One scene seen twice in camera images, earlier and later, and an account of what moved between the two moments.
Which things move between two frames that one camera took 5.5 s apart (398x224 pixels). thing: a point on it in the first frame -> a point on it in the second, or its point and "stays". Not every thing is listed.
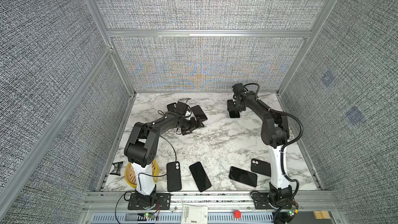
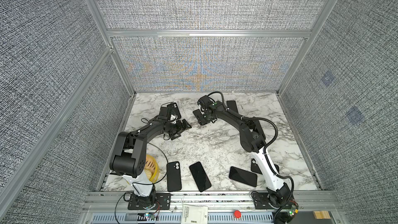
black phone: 200,177 stays
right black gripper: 241,109 -> 206,121
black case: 172,107 stays
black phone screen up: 233,112 stays
